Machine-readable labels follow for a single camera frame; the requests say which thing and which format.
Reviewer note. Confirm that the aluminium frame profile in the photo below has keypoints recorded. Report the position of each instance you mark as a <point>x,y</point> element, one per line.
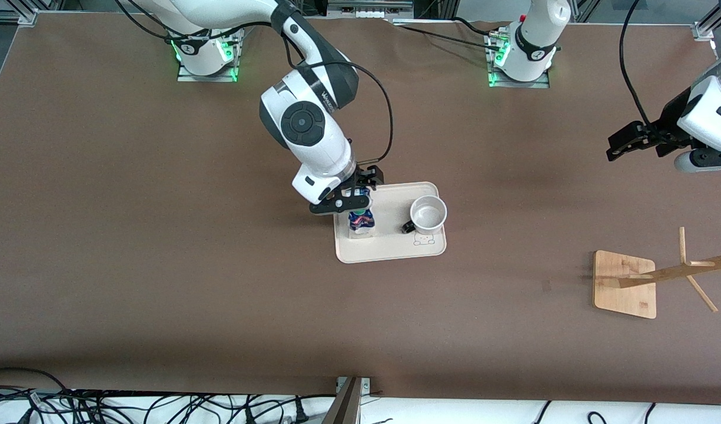
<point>710,26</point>
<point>19,17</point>

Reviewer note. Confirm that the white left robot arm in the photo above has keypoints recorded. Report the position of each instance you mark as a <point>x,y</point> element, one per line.
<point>531,59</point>

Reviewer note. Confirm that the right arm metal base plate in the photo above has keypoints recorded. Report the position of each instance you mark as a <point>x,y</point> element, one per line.
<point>207,78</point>

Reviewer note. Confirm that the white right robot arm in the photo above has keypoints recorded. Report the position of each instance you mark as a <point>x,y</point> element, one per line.
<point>313,129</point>

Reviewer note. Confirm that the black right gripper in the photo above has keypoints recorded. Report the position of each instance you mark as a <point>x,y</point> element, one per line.
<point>367,176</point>

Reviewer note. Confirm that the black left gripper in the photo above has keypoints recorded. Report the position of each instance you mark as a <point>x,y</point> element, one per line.
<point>672,119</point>

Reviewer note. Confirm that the wooden mug stand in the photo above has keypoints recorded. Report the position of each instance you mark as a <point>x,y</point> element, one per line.
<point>625,282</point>

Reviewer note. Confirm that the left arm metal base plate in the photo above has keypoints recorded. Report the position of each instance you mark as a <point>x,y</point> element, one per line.
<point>519,84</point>

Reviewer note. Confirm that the metal corner bracket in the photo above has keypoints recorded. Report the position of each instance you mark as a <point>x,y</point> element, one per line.
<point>366,386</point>

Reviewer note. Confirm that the white power strip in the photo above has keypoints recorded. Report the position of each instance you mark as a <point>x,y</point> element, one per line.
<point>369,9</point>

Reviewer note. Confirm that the grey metal bar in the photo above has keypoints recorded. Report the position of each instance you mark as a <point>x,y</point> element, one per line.
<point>344,406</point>

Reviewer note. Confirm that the cream rabbit print tray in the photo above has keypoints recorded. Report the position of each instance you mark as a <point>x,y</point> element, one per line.
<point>389,244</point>

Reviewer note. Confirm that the blue milk carton green cap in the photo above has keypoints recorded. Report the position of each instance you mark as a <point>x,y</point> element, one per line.
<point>360,224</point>

